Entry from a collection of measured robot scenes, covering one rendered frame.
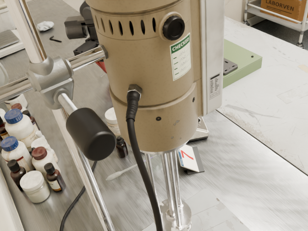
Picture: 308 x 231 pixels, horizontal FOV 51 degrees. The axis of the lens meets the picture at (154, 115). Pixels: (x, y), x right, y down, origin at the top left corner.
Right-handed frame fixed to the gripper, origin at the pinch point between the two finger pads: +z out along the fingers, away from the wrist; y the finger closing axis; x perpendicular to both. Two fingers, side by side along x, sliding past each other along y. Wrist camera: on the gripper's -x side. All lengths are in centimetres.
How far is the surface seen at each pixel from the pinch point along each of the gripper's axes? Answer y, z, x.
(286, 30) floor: 5, 96, 229
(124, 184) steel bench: 37, 3, -36
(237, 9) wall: -37, 71, 209
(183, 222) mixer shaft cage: 61, -15, -46
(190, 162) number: 49, 1, -23
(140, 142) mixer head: 60, -38, -50
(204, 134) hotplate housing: 47.3, 0.9, -12.2
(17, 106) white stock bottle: -7.2, -5.9, -33.9
